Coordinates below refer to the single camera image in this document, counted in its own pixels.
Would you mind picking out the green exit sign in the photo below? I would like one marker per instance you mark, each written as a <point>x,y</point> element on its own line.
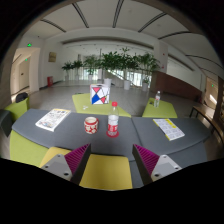
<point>29,45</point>

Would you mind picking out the wooden bench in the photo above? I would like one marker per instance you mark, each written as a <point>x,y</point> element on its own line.
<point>203,113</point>

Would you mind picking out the dark grey armchair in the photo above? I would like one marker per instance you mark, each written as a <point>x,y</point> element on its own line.
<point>5,121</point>

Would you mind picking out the row of potted green plants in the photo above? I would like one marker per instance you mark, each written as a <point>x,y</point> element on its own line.
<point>113,61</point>

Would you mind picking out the small lime green table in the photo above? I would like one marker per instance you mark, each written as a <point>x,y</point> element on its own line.
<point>163,111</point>

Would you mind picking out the clear red-capped water bottle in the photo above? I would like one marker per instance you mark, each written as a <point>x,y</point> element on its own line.
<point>113,125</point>

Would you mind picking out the small clear water bottle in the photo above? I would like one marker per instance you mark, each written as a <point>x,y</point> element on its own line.
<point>157,100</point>

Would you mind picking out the yellow and white booklet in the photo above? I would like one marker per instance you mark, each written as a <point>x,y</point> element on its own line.
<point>169,129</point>

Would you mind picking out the colourful printed magazine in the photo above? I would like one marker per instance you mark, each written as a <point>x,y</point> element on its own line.
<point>52,120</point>

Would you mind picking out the lime green chair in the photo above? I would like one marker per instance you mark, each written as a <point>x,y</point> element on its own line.
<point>25,150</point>

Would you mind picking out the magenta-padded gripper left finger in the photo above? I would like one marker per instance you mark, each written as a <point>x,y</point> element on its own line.
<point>58,165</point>

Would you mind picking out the large lime green table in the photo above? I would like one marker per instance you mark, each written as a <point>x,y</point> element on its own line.
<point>81,101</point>

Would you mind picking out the flat round red coaster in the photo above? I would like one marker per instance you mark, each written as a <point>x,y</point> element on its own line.
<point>109,135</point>

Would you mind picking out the lime green armchair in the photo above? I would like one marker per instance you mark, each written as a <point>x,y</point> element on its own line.
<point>18,110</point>

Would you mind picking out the brown wall picture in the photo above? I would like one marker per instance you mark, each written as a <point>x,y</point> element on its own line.
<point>52,57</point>

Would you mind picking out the white box with coloured triangles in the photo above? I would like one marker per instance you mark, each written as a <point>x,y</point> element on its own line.
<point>99,95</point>

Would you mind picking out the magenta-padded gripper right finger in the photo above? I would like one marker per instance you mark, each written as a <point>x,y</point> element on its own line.
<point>163,166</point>

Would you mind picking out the yellow chair seat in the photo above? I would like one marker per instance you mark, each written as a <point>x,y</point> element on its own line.
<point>106,171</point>

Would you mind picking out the black bag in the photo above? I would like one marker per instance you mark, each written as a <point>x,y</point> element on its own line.
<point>21,97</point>

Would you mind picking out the red and white mug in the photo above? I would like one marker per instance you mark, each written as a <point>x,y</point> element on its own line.
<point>91,126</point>

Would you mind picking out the red floor bin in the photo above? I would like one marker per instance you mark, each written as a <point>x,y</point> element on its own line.
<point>50,81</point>

